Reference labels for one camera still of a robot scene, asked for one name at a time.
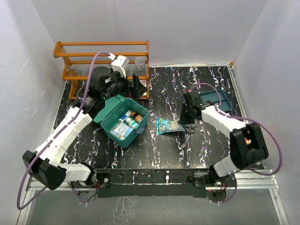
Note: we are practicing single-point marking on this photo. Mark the white upright medicine box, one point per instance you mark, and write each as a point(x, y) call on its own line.
point(144, 83)

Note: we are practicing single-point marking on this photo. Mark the brown syrup bottle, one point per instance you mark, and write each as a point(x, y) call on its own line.
point(137, 117)

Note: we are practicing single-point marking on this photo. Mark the clear plastic measuring cup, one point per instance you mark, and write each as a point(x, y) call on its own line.
point(140, 62)

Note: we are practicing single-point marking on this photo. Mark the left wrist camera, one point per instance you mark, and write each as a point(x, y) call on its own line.
point(119, 64)

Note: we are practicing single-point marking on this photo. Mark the black handled scissors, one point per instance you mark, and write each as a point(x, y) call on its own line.
point(188, 131)

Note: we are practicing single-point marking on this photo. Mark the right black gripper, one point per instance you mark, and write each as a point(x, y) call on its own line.
point(183, 119)

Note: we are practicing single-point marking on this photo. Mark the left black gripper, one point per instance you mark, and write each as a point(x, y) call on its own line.
point(138, 88)

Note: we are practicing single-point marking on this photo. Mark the teal divided tray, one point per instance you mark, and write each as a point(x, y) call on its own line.
point(212, 96)

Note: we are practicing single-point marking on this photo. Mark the white blue mask packet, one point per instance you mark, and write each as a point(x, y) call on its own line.
point(121, 131)

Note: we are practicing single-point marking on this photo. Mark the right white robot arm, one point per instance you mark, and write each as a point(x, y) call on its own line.
point(247, 144)

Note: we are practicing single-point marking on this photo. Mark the cotton swab bag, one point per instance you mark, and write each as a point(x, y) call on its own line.
point(168, 126)

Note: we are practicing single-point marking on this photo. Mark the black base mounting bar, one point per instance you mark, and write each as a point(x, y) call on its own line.
point(153, 182)

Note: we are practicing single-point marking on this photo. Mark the teal medicine kit box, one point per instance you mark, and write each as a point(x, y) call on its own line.
point(116, 107)

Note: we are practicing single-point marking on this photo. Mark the white green pill bottle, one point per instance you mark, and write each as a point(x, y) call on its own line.
point(131, 123)

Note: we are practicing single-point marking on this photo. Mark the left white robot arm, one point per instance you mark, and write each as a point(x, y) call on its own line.
point(44, 163)

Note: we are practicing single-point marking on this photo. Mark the blue white spray can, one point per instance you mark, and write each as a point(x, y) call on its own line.
point(125, 116)

